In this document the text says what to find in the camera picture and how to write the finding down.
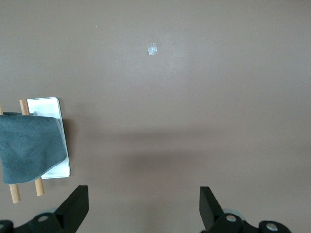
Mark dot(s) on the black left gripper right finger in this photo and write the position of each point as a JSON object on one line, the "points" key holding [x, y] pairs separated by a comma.
{"points": [[211, 213]]}

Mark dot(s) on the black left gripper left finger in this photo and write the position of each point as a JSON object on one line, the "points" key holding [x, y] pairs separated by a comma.
{"points": [[73, 208]]}

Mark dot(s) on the grey and pink microfibre cloth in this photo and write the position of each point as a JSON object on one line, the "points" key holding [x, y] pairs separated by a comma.
{"points": [[29, 145]]}

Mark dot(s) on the white rectangular rack tray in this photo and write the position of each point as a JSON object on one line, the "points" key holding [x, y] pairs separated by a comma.
{"points": [[48, 106]]}

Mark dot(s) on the clear tape piece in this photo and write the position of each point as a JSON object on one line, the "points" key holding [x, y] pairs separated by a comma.
{"points": [[152, 48]]}

